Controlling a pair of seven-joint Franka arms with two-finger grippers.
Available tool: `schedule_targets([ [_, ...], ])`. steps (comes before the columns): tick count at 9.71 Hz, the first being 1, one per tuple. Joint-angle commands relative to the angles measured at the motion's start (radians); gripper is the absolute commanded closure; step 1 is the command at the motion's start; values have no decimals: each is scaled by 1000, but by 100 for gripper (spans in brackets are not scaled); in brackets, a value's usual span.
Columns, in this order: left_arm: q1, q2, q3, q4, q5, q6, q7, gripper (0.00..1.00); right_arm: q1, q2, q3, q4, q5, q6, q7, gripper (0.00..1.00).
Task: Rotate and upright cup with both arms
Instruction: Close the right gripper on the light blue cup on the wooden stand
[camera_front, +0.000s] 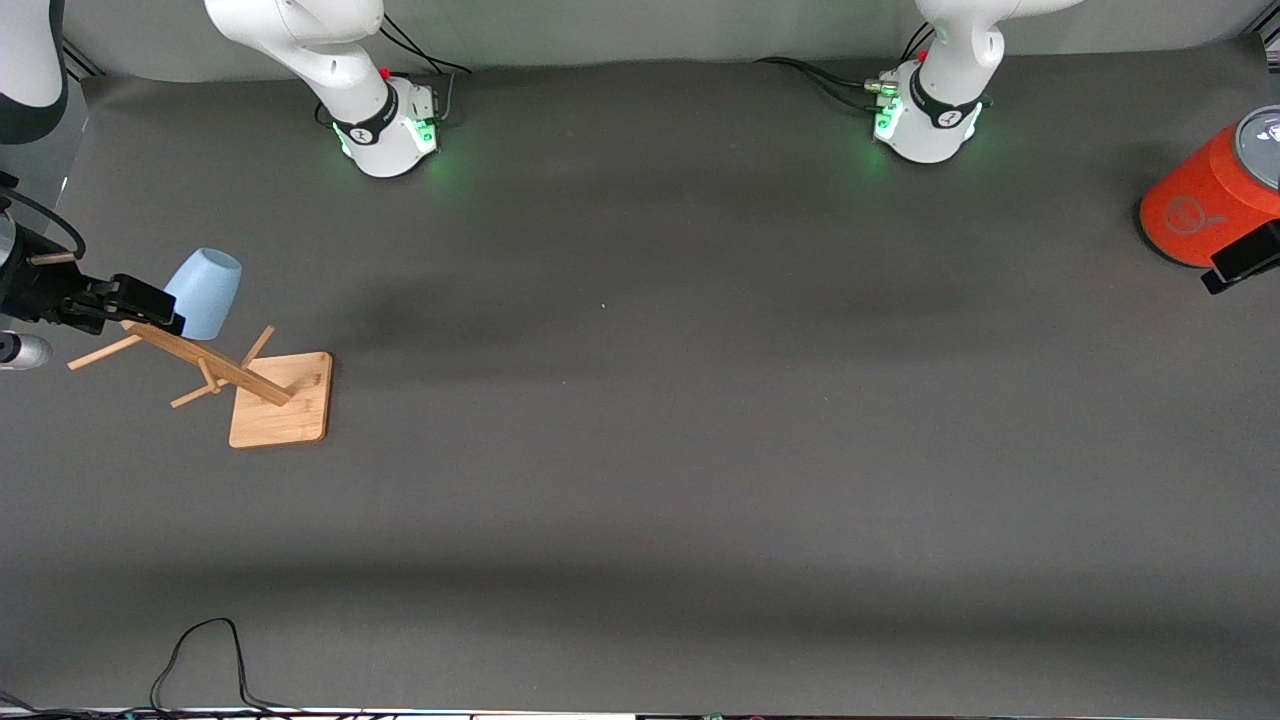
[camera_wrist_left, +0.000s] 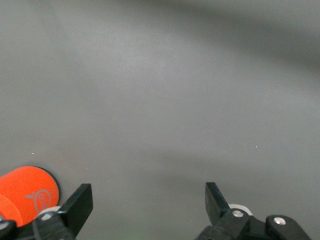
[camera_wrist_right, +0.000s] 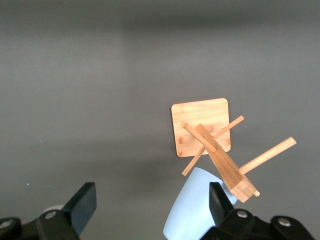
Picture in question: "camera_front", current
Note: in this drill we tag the aluminium frame profile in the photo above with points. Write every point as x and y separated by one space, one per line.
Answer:
85 68
1270 42

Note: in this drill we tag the wooden cup rack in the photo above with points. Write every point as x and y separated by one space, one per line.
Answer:
285 400

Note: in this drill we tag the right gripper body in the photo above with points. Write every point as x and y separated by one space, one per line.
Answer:
35 280

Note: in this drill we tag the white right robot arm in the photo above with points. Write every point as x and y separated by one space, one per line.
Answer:
330 60

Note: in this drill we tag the light blue plastic cup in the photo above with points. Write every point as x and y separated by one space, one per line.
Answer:
208 290

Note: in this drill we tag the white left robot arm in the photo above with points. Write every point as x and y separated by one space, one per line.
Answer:
945 70

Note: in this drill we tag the orange cylindrical container silver lid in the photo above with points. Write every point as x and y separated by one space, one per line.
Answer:
1210 200

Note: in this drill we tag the dark grey table mat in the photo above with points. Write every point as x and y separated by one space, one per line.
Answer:
640 500

